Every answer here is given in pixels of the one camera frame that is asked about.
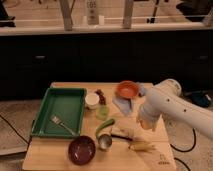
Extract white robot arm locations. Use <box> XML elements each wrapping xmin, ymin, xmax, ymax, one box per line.
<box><xmin>138</xmin><ymin>79</ymin><xmax>213</xmax><ymax>140</ymax></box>

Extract orange bowl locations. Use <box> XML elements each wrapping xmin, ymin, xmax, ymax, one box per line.
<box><xmin>115</xmin><ymin>80</ymin><xmax>139</xmax><ymax>99</ymax></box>

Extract purple bowl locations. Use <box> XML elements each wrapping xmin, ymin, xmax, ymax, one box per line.
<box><xmin>68</xmin><ymin>136</ymin><xmax>96</xmax><ymax>165</ymax></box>

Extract yellow banana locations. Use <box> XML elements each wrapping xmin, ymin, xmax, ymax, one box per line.
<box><xmin>129</xmin><ymin>141</ymin><xmax>155</xmax><ymax>151</ymax></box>

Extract blue cloth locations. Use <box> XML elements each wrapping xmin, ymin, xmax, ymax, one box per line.
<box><xmin>112</xmin><ymin>82</ymin><xmax>147</xmax><ymax>115</ymax></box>

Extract green cucumber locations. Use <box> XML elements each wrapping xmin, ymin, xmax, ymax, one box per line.
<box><xmin>95</xmin><ymin>118</ymin><xmax>115</xmax><ymax>139</ymax></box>

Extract wooden cutting board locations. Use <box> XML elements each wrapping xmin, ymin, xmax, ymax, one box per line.
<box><xmin>22</xmin><ymin>82</ymin><xmax>176</xmax><ymax>171</ymax></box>

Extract light green cup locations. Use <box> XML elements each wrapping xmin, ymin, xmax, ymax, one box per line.
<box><xmin>96</xmin><ymin>105</ymin><xmax>109</xmax><ymax>120</ymax></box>

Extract silver measuring cup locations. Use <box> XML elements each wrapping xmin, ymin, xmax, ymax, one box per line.
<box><xmin>98</xmin><ymin>134</ymin><xmax>112</xmax><ymax>150</ymax></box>

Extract red grapes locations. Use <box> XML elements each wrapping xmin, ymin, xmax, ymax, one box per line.
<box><xmin>95</xmin><ymin>89</ymin><xmax>106</xmax><ymax>105</ymax></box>

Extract white cup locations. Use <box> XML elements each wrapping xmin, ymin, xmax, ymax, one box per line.
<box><xmin>85</xmin><ymin>93</ymin><xmax>99</xmax><ymax>109</ymax></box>

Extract green plastic tray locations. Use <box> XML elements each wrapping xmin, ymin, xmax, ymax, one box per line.
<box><xmin>31</xmin><ymin>87</ymin><xmax>86</xmax><ymax>139</ymax></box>

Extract black handled knife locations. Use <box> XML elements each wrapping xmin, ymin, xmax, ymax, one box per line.
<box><xmin>111</xmin><ymin>127</ymin><xmax>134</xmax><ymax>141</ymax></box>

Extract black power cable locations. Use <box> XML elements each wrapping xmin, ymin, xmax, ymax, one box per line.
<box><xmin>169</xmin><ymin>128</ymin><xmax>198</xmax><ymax>171</ymax></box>

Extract black cable left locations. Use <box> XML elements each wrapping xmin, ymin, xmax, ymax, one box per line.
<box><xmin>0</xmin><ymin>114</ymin><xmax>32</xmax><ymax>146</ymax></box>

